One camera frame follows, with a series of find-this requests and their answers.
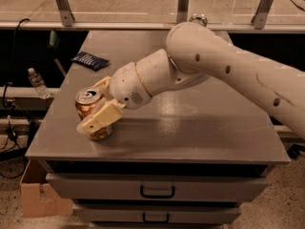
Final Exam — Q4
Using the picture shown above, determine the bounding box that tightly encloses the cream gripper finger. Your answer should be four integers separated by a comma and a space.
76, 99, 124, 135
94, 76, 111, 94

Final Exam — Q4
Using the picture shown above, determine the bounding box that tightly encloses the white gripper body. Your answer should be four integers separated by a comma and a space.
109, 62, 153, 110

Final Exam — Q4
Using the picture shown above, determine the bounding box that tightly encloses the orange soda can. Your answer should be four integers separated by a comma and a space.
75, 87, 112, 141

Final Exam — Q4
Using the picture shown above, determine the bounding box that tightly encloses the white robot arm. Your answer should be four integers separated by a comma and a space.
77, 22, 305, 137

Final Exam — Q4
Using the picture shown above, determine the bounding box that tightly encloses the blue rxbar blueberry wrapper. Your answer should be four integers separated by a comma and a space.
71, 52, 109, 72

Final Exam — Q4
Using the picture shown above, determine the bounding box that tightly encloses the white green soda can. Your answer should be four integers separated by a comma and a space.
189, 14, 208, 27

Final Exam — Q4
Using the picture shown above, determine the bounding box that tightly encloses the clear plastic water bottle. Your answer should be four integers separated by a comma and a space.
28, 68, 51, 99

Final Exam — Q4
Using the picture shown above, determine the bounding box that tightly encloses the grey upper drawer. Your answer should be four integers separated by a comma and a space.
47, 173, 268, 202

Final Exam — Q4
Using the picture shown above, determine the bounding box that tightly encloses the grey drawer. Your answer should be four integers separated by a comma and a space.
47, 173, 268, 202
73, 204, 241, 224

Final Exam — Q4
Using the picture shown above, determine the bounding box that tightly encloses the grey lower drawer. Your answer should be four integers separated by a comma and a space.
73, 204, 241, 224

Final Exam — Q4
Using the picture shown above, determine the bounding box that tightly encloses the cardboard box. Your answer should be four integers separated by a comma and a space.
20, 160, 72, 219

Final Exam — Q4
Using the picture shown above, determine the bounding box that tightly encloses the green handled tool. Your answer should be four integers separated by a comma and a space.
47, 30, 67, 76

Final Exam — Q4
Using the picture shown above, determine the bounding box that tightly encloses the left metal bracket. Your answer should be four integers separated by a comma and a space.
55, 0, 75, 27

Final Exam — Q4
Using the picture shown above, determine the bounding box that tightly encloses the metal bracket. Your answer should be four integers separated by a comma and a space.
251, 0, 274, 30
55, 0, 75, 27
176, 0, 190, 23

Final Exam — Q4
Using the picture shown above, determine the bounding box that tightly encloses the black cable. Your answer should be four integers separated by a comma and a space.
0, 17, 31, 179

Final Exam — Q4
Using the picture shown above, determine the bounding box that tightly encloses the middle metal bracket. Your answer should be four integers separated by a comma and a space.
176, 0, 190, 23

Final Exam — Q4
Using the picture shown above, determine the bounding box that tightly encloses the right metal bracket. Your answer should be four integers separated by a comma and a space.
251, 0, 274, 30

